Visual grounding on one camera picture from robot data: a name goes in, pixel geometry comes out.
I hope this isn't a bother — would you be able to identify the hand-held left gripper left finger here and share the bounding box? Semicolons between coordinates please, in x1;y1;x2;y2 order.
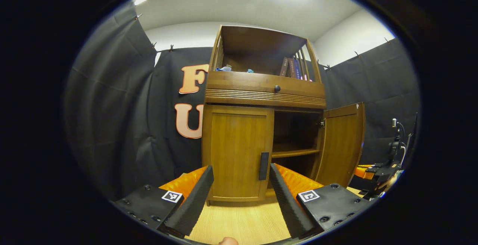
112;165;214;238

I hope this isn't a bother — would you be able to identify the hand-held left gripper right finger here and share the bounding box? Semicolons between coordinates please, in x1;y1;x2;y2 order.
269;163;372;240

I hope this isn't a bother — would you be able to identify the wooden cabinet door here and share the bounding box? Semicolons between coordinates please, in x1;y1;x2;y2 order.
202;105;275;202
316;102;366;187

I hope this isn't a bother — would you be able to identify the wooden double-door shoe cabinet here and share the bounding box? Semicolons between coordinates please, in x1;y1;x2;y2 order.
202;25;366;207

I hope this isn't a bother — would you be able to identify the wooden inner cabinet shelf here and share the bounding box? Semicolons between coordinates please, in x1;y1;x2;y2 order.
271;143;322;159

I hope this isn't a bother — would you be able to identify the wooden cabinet drawer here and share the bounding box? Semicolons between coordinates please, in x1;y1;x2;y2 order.
205;71;326;109

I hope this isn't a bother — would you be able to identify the black backdrop cloth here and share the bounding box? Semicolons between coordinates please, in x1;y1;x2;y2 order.
63;0;420;201

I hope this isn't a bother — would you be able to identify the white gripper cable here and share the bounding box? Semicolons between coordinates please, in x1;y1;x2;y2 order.
398;122;408;165

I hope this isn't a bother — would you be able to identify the black door handle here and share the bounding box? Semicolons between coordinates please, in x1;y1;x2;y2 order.
258;152;270;181

